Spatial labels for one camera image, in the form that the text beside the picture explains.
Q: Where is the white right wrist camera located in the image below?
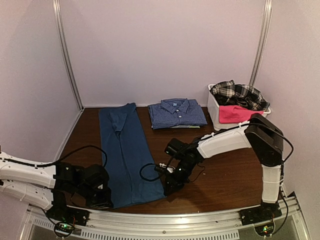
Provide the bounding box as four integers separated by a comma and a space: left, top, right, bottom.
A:
154, 163, 176, 173

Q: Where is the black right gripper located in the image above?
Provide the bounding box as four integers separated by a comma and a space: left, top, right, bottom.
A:
164, 159, 197, 197

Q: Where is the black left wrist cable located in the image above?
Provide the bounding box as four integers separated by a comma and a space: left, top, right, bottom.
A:
0, 145, 108, 171

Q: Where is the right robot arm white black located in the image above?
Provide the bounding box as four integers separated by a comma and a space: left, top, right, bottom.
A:
164, 114, 286, 221

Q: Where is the dark blue polo shirt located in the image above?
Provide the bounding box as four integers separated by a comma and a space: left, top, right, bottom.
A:
98, 103, 165, 208

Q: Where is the left aluminium frame post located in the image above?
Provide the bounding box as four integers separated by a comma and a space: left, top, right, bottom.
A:
52, 0, 84, 111

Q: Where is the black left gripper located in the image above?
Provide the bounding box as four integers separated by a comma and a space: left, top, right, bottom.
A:
76, 183, 114, 210

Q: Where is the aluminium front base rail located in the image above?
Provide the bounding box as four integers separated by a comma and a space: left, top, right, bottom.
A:
18, 196, 311, 240

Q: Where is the light patterned folded garment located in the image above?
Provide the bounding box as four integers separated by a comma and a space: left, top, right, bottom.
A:
171, 125, 200, 129

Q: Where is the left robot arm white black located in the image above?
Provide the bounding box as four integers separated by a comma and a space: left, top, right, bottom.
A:
0, 145, 114, 209

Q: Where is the blue checked folded shirt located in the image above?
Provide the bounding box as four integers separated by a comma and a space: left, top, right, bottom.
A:
148, 98, 207, 130

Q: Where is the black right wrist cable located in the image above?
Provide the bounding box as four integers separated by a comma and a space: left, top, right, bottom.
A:
139, 162, 171, 182

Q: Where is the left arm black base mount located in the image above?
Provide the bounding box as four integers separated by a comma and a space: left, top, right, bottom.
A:
42, 206, 90, 239

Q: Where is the pink cloth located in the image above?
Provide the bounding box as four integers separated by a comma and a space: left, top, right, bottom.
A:
218, 105, 264, 124

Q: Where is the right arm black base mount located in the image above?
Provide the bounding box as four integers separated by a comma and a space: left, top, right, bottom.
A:
239, 202, 282, 238

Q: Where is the white plastic laundry bin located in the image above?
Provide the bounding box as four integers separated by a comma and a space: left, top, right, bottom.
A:
207, 84, 271, 131

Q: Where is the black white plaid shirt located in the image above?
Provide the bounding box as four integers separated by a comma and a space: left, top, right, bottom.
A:
209, 80, 270, 111

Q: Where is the aluminium frame post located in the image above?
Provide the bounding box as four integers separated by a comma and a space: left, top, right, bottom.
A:
249, 0, 273, 87
52, 0, 84, 111

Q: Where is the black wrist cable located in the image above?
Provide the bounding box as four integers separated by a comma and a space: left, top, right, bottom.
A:
0, 145, 108, 171
139, 162, 171, 182

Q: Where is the right aluminium frame post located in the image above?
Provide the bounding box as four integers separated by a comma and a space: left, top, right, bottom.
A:
249, 0, 273, 87

